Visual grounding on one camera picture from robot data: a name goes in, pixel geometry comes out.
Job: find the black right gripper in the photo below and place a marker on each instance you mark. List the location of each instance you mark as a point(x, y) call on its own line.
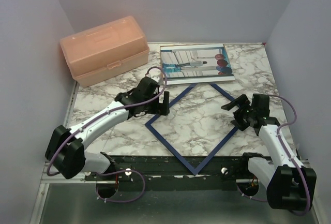
point(241, 123)

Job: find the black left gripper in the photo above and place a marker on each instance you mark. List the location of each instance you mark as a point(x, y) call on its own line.
point(159, 106)

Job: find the blue wooden picture frame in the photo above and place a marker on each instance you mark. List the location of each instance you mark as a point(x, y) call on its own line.
point(197, 127)

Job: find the photo print with balloons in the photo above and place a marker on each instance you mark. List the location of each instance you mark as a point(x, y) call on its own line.
point(203, 63)

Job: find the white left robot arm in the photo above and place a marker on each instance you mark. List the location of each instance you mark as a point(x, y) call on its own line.
point(67, 148)

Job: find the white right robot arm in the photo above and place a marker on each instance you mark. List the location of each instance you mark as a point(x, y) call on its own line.
point(289, 183)

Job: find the pink plastic storage box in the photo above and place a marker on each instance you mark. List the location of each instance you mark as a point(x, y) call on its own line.
point(105, 51)

